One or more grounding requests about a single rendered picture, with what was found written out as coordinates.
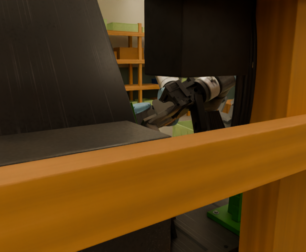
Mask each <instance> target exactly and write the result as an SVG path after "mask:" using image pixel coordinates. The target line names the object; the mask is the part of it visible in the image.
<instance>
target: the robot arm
mask: <svg viewBox="0 0 306 252"><path fill-rule="evenodd" d="M155 78H156V80H157V83H158V85H159V88H160V89H159V91H158V96H157V99H155V100H153V101H152V104H153V105H151V103H149V102H141V103H136V104H133V108H134V112H135V115H136V119H137V123H138V125H141V123H142V121H143V119H145V118H147V117H149V116H151V115H154V114H156V116H155V117H154V118H153V119H151V120H150V121H149V122H148V124H151V125H156V126H157V127H158V128H161V127H165V126H167V127H170V126H174V125H176V124H177V123H178V121H179V118H180V117H182V116H183V115H185V114H186V113H187V112H188V111H190V112H191V118H192V124H193V130H194V133H200V132H206V131H207V125H206V120H205V113H204V112H211V111H216V110H217V109H218V108H219V107H220V105H221V103H222V101H223V99H224V98H225V96H226V95H227V94H228V92H229V90H230V89H231V88H232V87H235V85H236V75H235V76H207V77H199V78H198V79H196V80H195V79H194V78H193V77H189V78H187V80H186V81H184V82H182V79H183V78H182V77H168V76H155Z"/></svg>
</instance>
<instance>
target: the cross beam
mask: <svg viewBox="0 0 306 252"><path fill-rule="evenodd" d="M304 170H306V114H303V115H297V116H291V117H285V118H280V119H274V120H268V121H262V122H256V123H251V124H245V125H239V126H233V127H227V128H222V129H216V130H210V131H204V132H198V133H192V134H187V135H181V136H175V137H169V138H163V139H158V140H152V141H146V142H140V143H134V144H129V145H123V146H117V147H111V148H105V149H100V150H94V151H88V152H82V153H76V154H71V155H65V156H59V157H53V158H47V159H42V160H36V161H30V162H24V163H18V164H13V165H7V166H1V167H0V252H77V251H80V250H83V249H86V248H89V247H91V246H94V245H97V244H100V243H103V242H105V241H108V240H111V239H114V238H117V237H119V236H122V235H125V234H128V233H131V232H133V231H136V230H139V229H142V228H145V227H147V226H150V225H153V224H156V223H159V222H161V221H164V220H167V219H170V218H173V217H175V216H178V215H181V214H184V213H187V212H189V211H192V210H195V209H198V208H201V207H204V206H206V205H209V204H212V203H215V202H218V201H220V200H223V199H226V198H229V197H232V196H234V195H237V194H240V193H243V192H246V191H248V190H251V189H254V188H257V187H260V186H262V185H265V184H268V183H271V182H274V181H276V180H279V179H282V178H285V177H288V176H290V175H293V174H296V173H299V172H302V171H304Z"/></svg>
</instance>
